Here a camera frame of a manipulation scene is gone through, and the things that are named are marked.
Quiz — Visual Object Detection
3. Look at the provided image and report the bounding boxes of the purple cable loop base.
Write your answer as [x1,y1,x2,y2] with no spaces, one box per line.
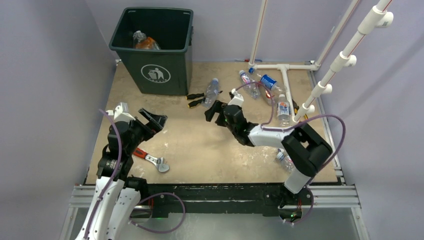
[127,192,186,234]

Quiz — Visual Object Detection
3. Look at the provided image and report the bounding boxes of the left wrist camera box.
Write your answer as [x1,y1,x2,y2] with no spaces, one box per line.
[105,102,136,123]

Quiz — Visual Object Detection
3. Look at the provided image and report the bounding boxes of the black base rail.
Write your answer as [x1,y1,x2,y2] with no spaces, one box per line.
[134,183,299,218]

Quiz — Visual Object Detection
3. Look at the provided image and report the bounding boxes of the red adjustable wrench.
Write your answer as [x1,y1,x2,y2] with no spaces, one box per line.
[133,148,170,173]

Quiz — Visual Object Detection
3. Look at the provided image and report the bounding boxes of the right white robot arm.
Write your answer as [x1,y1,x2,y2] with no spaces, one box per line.
[204,100,334,204]

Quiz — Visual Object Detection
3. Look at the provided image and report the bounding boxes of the clear bottle blue cap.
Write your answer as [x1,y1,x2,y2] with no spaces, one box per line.
[201,78,222,109]

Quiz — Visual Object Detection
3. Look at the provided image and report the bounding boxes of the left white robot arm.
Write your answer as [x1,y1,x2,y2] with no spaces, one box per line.
[76,106,168,240]

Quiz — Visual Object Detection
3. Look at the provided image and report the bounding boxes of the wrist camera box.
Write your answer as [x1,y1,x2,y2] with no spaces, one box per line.
[105,102,136,123]
[228,88,244,107]

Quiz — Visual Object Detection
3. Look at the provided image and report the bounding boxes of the white PVC pipe frame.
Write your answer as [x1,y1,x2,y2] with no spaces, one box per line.
[248,0,394,123]

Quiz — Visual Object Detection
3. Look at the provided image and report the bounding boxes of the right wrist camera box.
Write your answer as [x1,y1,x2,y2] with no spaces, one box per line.
[228,88,244,107]

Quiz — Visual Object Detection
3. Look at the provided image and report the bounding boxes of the dark green trash bin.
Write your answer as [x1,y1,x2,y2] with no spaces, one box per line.
[109,7,194,96]

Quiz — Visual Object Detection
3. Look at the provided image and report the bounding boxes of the large orange bottle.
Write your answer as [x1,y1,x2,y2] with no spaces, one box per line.
[132,30,161,50]

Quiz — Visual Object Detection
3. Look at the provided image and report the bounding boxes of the blue label bottle far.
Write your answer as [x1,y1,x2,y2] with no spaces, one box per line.
[248,67,286,94]

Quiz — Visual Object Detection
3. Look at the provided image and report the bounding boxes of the white blue label bottle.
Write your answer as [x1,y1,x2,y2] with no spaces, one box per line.
[276,94,291,127]

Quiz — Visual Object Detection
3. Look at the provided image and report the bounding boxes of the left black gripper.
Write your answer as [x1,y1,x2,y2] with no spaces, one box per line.
[126,108,167,154]

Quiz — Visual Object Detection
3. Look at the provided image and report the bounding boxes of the black handled pliers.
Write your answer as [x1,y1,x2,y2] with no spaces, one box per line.
[185,92,205,109]

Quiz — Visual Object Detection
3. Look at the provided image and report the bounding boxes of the yellow black tool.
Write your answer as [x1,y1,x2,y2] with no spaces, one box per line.
[293,101,309,122]

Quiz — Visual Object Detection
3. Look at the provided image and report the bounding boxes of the purple label small bottle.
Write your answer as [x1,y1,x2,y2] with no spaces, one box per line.
[239,70,260,100]

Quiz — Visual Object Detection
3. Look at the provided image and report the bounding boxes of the purple label bottle near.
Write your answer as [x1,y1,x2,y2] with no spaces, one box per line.
[275,148,295,173]

